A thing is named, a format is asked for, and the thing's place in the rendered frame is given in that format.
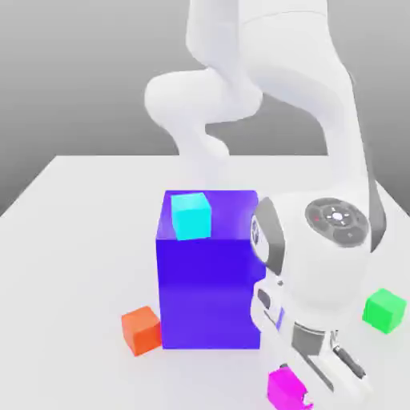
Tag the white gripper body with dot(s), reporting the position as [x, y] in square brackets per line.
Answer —
[344, 389]

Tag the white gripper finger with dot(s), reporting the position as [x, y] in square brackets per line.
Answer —
[308, 401]

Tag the small magenta cube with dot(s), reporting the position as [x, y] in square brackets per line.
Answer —
[285, 389]

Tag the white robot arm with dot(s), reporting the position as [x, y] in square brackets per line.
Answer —
[288, 80]

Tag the small green cube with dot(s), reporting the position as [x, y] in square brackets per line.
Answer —
[384, 312]

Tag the small orange cube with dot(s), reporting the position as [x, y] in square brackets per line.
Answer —
[142, 331]

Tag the small cyan cube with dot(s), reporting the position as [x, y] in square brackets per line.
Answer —
[191, 217]

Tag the large blue box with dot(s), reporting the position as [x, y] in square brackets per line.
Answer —
[205, 288]

